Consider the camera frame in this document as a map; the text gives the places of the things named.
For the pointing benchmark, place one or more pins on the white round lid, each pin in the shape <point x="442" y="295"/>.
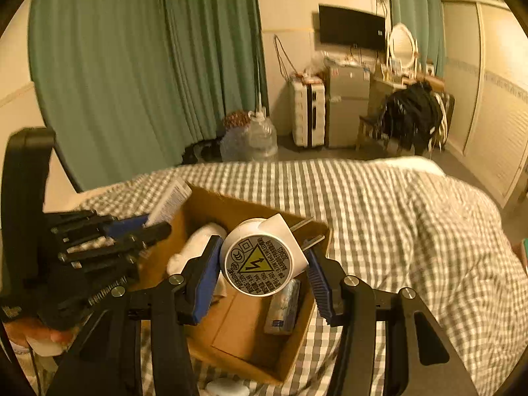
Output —
<point x="227" y="387"/>

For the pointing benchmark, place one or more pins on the grey mini fridge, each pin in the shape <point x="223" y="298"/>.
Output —
<point x="346" y="107"/>

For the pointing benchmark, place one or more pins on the cardboard box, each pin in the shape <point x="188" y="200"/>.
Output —
<point x="243" y="330"/>

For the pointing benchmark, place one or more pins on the white rolled cloth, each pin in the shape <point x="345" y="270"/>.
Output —
<point x="194" y="241"/>

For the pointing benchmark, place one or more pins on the wide green curtain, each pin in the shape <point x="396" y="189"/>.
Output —
<point x="132" y="70"/>

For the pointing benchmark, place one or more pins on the wooden chair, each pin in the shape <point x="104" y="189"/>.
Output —
<point x="367" y="121"/>

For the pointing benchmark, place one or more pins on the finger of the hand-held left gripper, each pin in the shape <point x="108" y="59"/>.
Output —
<point x="150" y="233"/>
<point x="123" y="226"/>

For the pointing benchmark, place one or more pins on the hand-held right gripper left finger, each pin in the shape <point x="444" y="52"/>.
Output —
<point x="205" y="277"/>

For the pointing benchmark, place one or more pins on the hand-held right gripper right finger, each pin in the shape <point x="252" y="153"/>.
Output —
<point x="320" y="291"/>

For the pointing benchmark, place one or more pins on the black clothes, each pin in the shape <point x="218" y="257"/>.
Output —
<point x="412" y="115"/>

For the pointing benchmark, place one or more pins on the black shoes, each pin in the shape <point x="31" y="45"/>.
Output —
<point x="200" y="151"/>

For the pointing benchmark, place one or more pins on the clear plastic bag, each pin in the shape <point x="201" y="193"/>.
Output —
<point x="235" y="136"/>

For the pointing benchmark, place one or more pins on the wooden dressing table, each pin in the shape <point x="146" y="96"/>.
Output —
<point x="383" y="86"/>

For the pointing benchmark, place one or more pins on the white round plug adapter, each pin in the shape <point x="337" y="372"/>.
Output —
<point x="258" y="262"/>

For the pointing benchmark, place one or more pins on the cream wardrobe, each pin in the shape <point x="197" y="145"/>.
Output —
<point x="495" y="103"/>

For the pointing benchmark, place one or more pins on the clear water jug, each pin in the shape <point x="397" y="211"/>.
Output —
<point x="264" y="136"/>

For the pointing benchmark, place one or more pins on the oval white mirror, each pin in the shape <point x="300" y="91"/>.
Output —
<point x="402" y="45"/>

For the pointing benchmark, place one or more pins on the black wall television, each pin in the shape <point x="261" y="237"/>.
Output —
<point x="350" y="27"/>

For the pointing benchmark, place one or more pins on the person's left hand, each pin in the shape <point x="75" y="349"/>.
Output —
<point x="39" y="332"/>

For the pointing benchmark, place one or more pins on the white printed packet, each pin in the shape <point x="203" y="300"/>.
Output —
<point x="170" y="202"/>

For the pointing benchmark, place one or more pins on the white suitcase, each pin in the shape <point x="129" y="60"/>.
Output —
<point x="307" y="111"/>

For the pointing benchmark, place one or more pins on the narrow green curtain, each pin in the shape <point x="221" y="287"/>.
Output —
<point x="416" y="8"/>

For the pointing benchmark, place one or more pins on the tissue packet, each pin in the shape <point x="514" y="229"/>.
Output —
<point x="282" y="309"/>

